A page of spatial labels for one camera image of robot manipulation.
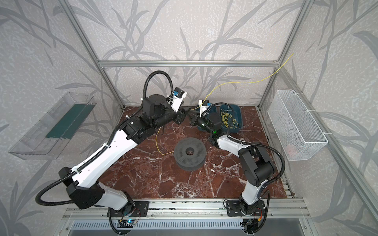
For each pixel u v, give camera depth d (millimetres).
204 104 734
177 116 580
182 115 559
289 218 728
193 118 729
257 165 474
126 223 720
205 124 733
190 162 824
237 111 1180
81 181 390
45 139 637
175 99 534
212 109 737
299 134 608
